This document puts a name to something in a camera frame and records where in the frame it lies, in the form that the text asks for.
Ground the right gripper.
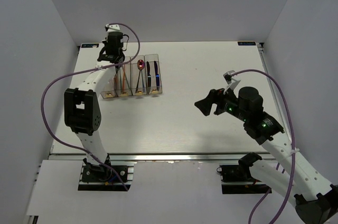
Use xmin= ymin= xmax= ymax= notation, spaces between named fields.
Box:
xmin=194 ymin=84 xmax=249 ymax=123

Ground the orange chopstick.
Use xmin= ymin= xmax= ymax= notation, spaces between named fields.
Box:
xmin=114 ymin=72 xmax=118 ymax=90
xmin=121 ymin=66 xmax=125 ymax=92

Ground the iridescent rainbow spoon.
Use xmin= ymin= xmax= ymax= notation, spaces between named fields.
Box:
xmin=136 ymin=59 xmax=145 ymax=95

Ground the black knife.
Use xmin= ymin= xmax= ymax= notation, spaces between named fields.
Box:
xmin=146 ymin=61 xmax=152 ymax=94

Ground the iridescent blue knife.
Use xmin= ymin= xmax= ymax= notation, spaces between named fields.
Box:
xmin=154 ymin=61 xmax=160 ymax=92

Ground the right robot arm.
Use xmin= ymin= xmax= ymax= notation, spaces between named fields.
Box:
xmin=194 ymin=87 xmax=337 ymax=223

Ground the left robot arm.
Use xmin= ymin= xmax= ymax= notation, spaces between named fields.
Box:
xmin=64 ymin=31 xmax=125 ymax=181

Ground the smoky clear container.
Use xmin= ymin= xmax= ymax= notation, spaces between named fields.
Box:
xmin=101 ymin=77 xmax=118 ymax=99
xmin=131 ymin=55 xmax=146 ymax=96
xmin=115 ymin=63 xmax=132 ymax=97
xmin=144 ymin=54 xmax=163 ymax=95

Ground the blue label sticker left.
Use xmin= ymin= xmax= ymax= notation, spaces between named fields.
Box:
xmin=81 ymin=43 xmax=99 ymax=49

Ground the blue label sticker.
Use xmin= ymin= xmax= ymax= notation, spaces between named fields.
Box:
xmin=81 ymin=43 xmax=99 ymax=49
xmin=237 ymin=41 xmax=256 ymax=46

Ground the blue label sticker right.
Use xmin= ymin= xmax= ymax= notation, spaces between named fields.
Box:
xmin=237 ymin=41 xmax=256 ymax=46

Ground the white front panel board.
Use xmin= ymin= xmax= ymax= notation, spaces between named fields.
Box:
xmin=25 ymin=159 xmax=331 ymax=224

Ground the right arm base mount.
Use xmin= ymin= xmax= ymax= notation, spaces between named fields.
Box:
xmin=217 ymin=152 xmax=271 ymax=195

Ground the aluminium table edge rail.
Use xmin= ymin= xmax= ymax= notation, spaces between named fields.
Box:
xmin=48 ymin=153 xmax=276 ymax=162

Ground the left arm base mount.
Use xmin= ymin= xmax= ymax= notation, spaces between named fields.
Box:
xmin=78 ymin=163 xmax=134 ymax=192

